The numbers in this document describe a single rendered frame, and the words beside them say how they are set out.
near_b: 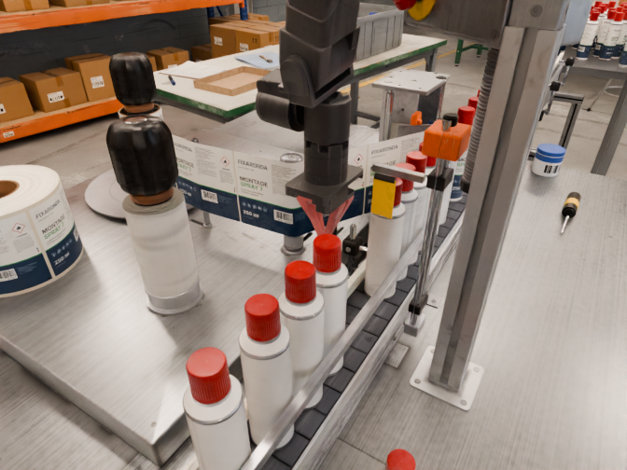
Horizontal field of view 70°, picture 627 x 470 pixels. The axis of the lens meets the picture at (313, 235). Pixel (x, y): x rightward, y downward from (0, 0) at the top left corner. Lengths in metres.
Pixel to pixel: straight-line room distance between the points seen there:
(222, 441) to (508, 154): 0.38
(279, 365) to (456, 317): 0.27
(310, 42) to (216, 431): 0.37
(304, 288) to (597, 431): 0.45
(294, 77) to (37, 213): 0.50
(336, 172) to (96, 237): 0.56
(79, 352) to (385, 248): 0.47
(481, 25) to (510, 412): 0.49
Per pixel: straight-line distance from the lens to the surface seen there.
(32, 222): 0.83
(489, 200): 0.52
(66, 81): 4.35
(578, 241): 1.11
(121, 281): 0.84
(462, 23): 0.51
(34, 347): 0.78
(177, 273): 0.70
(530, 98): 0.47
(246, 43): 4.56
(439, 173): 0.54
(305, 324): 0.49
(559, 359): 0.81
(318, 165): 0.56
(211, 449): 0.44
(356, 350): 0.66
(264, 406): 0.50
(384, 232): 0.66
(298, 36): 0.50
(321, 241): 0.51
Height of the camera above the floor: 1.37
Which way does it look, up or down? 34 degrees down
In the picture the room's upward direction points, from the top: straight up
